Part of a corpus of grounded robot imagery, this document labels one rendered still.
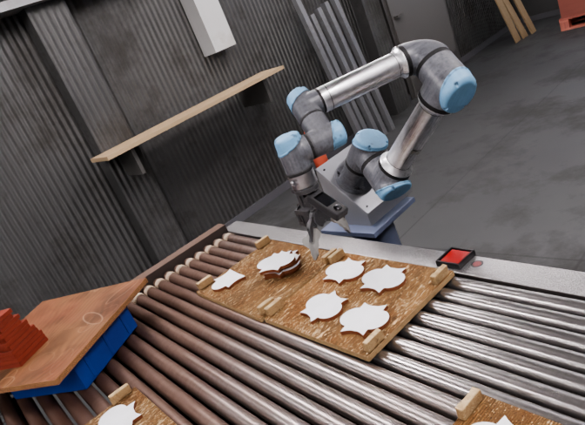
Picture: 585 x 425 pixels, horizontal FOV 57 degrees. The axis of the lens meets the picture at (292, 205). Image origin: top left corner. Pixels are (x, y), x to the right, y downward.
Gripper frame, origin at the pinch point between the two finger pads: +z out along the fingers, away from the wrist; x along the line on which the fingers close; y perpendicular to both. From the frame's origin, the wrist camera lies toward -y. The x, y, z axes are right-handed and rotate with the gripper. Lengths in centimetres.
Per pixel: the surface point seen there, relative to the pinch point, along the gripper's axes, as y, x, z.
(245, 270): 42.1, 9.2, 9.1
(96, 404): 33, 71, 11
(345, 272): -1.2, 0.9, 7.9
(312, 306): -4.1, 17.2, 7.9
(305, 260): 20.6, -1.9, 9.1
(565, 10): 242, -657, 78
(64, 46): 309, -61, -98
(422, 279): -25.9, -3.5, 9.1
